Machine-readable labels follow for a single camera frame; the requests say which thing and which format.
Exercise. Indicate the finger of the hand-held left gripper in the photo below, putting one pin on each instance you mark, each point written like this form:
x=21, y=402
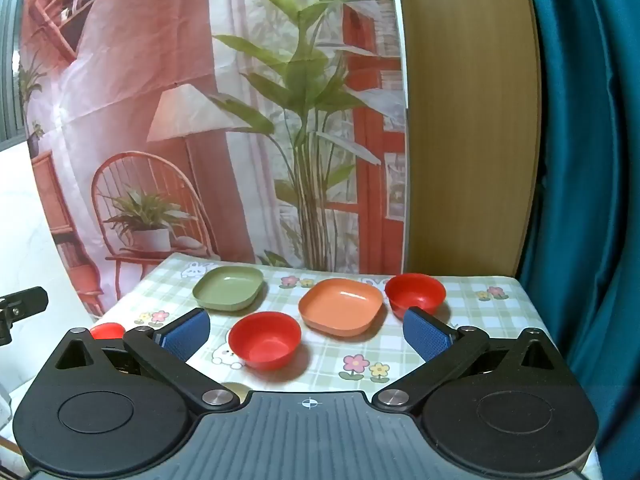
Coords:
x=22, y=302

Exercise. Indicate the red bowl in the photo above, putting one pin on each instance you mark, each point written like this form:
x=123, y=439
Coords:
x=416, y=292
x=107, y=331
x=265, y=342

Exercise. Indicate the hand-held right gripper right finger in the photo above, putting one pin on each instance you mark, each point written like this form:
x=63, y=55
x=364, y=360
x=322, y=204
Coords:
x=425, y=332

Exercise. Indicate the green square plate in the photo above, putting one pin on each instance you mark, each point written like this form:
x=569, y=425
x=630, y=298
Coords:
x=230, y=286

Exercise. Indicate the printed backdrop cloth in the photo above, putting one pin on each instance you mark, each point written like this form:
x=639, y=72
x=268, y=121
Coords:
x=200, y=110

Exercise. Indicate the wooden panel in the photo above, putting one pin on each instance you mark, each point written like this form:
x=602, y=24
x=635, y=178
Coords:
x=470, y=110

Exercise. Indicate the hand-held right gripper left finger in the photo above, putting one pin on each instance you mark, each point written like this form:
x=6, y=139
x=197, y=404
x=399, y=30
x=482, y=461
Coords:
x=185, y=332

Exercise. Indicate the teal curtain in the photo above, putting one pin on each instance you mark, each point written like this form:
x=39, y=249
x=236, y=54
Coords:
x=585, y=160

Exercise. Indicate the orange square plate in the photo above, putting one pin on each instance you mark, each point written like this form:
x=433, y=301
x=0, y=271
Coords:
x=340, y=307

